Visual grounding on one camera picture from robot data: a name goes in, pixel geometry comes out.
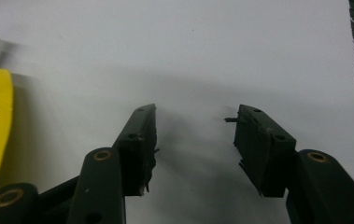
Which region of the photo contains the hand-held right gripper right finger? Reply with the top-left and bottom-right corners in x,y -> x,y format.
223,104 -> 354,224

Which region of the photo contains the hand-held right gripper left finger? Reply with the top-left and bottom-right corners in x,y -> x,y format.
66,103 -> 161,224

